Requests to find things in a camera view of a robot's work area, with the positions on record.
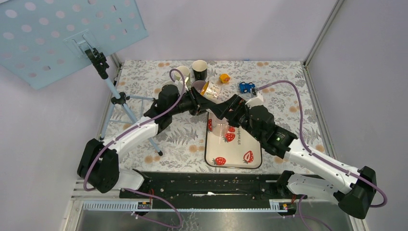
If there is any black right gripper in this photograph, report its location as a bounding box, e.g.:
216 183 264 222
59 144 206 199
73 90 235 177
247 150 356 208
209 94 263 141

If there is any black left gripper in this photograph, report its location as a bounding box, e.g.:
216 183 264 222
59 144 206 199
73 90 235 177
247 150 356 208
169 86 216 116

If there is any white floral mug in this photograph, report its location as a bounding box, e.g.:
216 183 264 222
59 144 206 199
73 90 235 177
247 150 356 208
200 81 222 102

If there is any black mug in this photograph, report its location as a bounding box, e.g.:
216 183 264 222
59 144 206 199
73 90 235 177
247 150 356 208
192 60 208 81

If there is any green octagonal mug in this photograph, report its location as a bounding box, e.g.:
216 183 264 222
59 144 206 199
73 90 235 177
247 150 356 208
174 65 191 88

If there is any purple mug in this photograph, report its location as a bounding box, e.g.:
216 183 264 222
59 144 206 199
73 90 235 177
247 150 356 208
191 80 207 95

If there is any tall pale pink mug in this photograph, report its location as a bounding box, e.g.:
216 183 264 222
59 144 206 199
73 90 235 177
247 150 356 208
211 115 230 137

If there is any blue dotted mug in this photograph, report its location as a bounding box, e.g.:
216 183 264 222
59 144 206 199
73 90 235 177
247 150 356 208
163 80 179 89

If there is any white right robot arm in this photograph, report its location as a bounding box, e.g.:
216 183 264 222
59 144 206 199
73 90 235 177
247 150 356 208
209 95 380 219

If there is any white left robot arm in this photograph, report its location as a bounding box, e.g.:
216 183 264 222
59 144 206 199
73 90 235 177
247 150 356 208
77 85 221 198

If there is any blue toy car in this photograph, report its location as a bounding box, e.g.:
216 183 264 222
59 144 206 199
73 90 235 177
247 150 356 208
239 82 255 93

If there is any yellow toy car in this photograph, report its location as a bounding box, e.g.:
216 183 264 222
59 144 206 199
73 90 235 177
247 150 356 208
219 74 231 84

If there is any white strawberry tray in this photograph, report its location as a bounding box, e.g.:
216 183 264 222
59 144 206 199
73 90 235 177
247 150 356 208
204 113 262 169

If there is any floral tablecloth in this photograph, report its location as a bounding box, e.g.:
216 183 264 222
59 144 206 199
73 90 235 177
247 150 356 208
116 60 326 173

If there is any blue tripod stand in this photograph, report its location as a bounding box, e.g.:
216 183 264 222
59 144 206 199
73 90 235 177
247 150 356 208
85 48 153 143

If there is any blue perforated stand plate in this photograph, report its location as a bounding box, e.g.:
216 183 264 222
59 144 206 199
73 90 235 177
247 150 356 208
0 0 148 90

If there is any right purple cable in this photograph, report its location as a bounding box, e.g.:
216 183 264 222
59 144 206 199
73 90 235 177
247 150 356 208
255 80 388 230

